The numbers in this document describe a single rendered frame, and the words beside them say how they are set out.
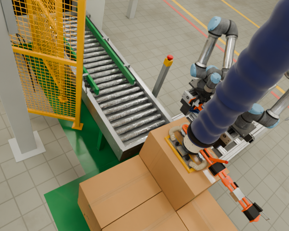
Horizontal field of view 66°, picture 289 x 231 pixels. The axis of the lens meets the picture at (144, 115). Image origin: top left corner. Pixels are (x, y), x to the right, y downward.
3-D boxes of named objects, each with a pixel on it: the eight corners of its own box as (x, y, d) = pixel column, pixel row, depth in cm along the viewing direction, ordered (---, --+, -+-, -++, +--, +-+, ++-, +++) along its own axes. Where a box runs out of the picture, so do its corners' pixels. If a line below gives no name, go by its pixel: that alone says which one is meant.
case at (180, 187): (138, 153, 213) (149, 131, 183) (169, 139, 233) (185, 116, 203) (175, 211, 189) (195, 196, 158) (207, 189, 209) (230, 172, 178)
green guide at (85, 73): (37, 13, 303) (37, 7, 296) (46, 13, 308) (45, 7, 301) (90, 97, 239) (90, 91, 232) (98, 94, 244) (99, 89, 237)
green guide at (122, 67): (75, 11, 330) (75, 5, 323) (82, 10, 335) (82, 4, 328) (131, 85, 266) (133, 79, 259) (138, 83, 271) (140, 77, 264)
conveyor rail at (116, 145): (36, 24, 313) (35, 11, 298) (40, 24, 315) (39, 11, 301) (117, 159, 220) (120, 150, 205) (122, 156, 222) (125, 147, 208)
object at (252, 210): (241, 211, 149) (245, 209, 145) (247, 205, 153) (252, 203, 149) (249, 222, 146) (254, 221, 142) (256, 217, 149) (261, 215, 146)
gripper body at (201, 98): (202, 104, 186) (208, 95, 177) (195, 97, 190) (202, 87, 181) (208, 102, 190) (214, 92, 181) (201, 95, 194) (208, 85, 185)
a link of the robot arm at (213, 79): (220, 72, 173) (223, 79, 168) (213, 82, 182) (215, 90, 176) (211, 70, 172) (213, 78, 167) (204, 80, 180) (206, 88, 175)
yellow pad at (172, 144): (163, 138, 182) (165, 134, 178) (173, 134, 187) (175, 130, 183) (188, 173, 168) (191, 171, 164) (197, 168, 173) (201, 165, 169)
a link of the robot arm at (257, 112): (242, 108, 199) (252, 99, 189) (256, 116, 198) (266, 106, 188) (240, 117, 192) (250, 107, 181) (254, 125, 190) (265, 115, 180)
